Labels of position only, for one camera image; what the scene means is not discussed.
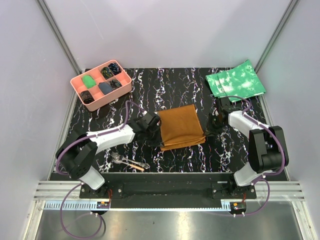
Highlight orange cloth napkin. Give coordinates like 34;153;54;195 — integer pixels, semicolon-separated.
157;104;206;152

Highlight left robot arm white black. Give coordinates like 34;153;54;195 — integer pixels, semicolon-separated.
55;112;162;198

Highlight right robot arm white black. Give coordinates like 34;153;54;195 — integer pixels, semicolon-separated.
204;96;289;199

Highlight grey blue rolled napkin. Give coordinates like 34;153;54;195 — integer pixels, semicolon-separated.
98;82;113;95

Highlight green rolled napkin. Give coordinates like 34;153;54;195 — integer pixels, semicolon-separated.
82;75;97;89

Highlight silver fork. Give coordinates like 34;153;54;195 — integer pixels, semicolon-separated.
110;152;150;170

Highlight black marble pattern mat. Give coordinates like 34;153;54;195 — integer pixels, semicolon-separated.
66;67;249;173

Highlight green white patterned napkins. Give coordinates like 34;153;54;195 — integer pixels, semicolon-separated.
205;59;266;103

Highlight dark patterned roll front right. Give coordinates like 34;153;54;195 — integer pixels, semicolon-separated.
108;79;122;90

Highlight dark patterned roll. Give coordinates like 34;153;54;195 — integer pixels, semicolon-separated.
108;79;122;90
108;62;122;75
100;66;114;80
80;90;95;105

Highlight pink compartment tray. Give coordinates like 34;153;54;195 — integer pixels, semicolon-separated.
70;60;133;112

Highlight dark patterned roll back right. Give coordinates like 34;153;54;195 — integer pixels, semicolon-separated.
108;62;122;75

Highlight dark patterned roll front left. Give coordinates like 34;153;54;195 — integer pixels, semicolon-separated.
80;90;95;105

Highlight dark patterned roll back middle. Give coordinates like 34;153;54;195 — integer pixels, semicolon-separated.
100;66;114;80

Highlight wooden handled spoon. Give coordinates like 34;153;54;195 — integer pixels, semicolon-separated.
127;163;145;172

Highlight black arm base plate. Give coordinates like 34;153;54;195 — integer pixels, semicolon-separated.
79;172;257;200

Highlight aluminium frame rail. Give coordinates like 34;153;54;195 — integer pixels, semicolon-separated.
33;181;305;212

